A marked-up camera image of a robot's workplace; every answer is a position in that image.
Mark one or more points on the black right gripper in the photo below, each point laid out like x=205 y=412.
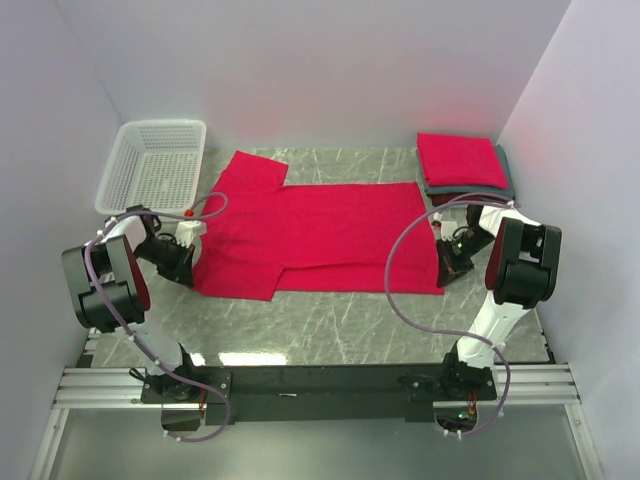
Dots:
x=449 y=267

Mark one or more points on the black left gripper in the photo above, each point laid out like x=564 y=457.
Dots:
x=181 y=270

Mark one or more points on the pink-red t shirt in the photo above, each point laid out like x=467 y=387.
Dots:
x=269 y=236

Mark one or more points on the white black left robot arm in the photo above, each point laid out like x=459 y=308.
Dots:
x=109 y=293

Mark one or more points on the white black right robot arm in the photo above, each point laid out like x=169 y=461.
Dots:
x=521 y=272

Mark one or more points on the folded dark red t shirt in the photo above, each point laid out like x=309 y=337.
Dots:
x=473 y=199

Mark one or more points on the white plastic basket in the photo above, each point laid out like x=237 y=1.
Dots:
x=155 y=164

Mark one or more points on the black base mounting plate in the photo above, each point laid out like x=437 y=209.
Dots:
x=338 y=392

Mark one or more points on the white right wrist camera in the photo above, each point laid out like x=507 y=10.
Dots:
x=443 y=229

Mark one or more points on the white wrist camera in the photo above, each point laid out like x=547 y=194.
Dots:
x=187 y=233
x=443 y=229

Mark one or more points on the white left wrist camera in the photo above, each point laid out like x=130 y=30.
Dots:
x=187 y=233

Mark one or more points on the aluminium frame rail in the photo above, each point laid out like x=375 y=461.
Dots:
x=114 y=388

